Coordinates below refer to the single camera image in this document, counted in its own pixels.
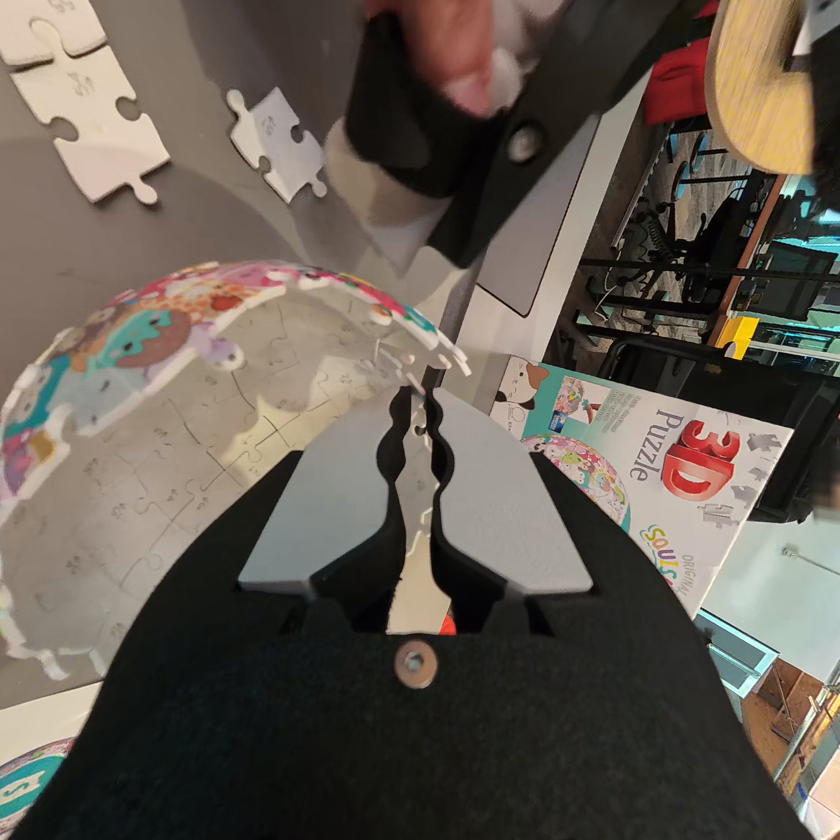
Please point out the white puzzle piece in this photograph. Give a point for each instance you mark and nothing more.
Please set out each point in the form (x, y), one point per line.
(275, 138)

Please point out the red seat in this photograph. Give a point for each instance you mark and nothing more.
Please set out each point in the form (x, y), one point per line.
(676, 85)

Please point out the black metal rack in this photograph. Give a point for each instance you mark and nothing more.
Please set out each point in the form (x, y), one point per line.
(722, 394)

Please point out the person's left hand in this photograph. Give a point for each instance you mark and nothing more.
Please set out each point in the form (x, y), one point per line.
(453, 46)

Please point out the dark grey desk pad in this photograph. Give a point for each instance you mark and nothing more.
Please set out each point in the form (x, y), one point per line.
(538, 229)

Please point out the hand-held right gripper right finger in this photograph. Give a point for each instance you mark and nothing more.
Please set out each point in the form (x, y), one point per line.
(512, 518)

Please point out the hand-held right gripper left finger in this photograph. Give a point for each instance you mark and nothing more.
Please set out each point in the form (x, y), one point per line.
(328, 518)

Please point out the partly built puzzle ball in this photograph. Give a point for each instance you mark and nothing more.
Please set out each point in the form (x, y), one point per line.
(164, 426)

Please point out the dark office chairs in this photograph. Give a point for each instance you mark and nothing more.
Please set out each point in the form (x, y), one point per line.
(722, 249)

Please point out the puzzle instruction leaflet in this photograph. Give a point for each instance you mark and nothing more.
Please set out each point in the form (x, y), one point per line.
(33, 774)

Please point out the teal framed window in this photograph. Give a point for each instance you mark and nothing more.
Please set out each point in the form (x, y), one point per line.
(735, 649)

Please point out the round wooden table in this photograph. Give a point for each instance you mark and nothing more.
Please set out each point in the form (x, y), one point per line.
(748, 85)

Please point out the joined white puzzle pieces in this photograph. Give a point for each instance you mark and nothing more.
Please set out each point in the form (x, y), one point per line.
(92, 124)

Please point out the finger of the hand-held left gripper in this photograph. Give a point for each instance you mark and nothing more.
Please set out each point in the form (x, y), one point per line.
(387, 216)

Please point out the puzzle ball cardboard box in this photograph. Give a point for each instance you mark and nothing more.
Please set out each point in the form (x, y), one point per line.
(623, 459)

